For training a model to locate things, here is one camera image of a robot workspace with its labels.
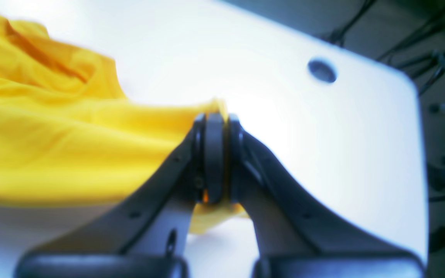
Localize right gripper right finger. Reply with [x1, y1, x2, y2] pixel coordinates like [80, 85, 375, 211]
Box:
[228, 114, 425, 278]

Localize orange yellow T-shirt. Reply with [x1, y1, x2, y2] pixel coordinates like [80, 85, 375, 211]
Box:
[0, 11, 248, 236]

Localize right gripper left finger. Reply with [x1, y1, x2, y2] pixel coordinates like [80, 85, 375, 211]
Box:
[14, 113, 224, 278]

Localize black table grommet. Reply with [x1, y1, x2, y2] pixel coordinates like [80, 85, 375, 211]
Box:
[307, 59, 338, 84]

